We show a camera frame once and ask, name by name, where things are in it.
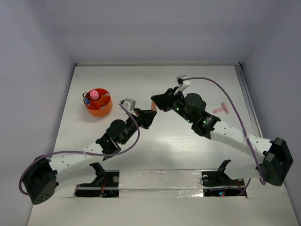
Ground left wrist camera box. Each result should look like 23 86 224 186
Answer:
119 98 136 112

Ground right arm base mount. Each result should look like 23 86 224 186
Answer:
199 160 246 197

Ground pink cap crayon bottle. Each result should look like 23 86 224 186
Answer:
90 89 100 100

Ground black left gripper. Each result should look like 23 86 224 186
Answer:
119 107 155 145

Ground orange highlighter pen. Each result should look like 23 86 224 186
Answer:
151 101 157 112

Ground pink highlighter pen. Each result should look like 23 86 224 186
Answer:
213 102 229 114

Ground clear glue bottle blue cap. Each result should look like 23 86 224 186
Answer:
83 97 90 106

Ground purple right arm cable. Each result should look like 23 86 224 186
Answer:
185 76 266 186

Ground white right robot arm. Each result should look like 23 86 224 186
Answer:
151 89 293 186

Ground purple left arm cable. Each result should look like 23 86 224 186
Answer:
18 105 141 195

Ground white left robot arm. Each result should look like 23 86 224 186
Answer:
19 108 157 205

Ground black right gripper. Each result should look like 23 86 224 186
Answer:
150 87 194 124

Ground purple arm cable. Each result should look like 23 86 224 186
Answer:
18 105 141 195
185 76 266 186

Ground orange round desk organizer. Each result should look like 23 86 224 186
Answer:
83 88 112 117

